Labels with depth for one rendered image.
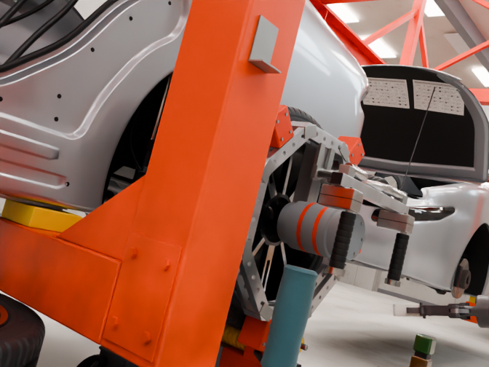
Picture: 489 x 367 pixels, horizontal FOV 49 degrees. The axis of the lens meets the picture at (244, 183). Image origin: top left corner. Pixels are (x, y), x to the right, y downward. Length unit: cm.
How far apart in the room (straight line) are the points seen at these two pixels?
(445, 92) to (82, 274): 397
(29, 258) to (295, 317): 63
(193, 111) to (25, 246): 55
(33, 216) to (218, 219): 53
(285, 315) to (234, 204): 43
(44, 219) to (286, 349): 66
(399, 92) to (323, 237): 358
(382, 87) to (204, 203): 410
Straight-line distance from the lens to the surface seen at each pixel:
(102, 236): 114
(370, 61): 699
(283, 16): 110
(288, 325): 136
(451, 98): 478
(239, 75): 100
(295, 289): 135
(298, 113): 157
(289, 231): 148
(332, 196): 129
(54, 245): 125
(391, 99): 500
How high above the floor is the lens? 79
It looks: 5 degrees up
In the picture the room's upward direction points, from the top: 14 degrees clockwise
